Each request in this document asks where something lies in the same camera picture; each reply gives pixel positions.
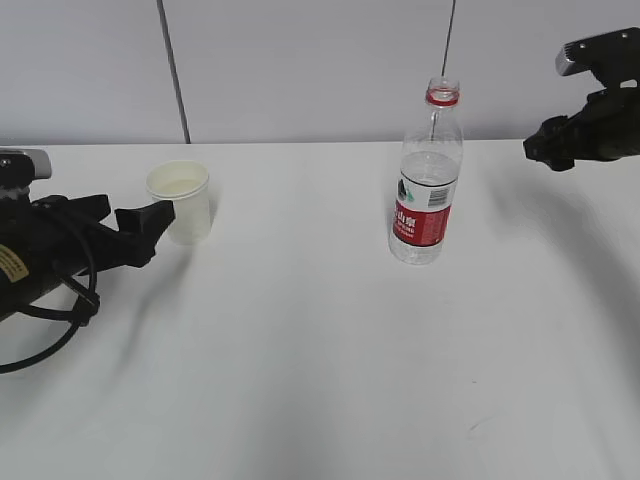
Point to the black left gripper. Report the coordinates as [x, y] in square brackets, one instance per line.
[83, 235]

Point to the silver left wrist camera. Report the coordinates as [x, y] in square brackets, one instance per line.
[20, 167]

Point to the white paper cup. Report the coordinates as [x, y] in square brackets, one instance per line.
[186, 185]

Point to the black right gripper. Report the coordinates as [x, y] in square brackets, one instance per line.
[605, 129]

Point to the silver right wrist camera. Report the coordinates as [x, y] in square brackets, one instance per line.
[612, 58]

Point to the clear water bottle red label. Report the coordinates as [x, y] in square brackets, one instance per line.
[430, 165]

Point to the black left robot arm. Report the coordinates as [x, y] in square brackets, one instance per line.
[18, 289]

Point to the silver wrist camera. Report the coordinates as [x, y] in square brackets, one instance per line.
[20, 167]
[612, 58]

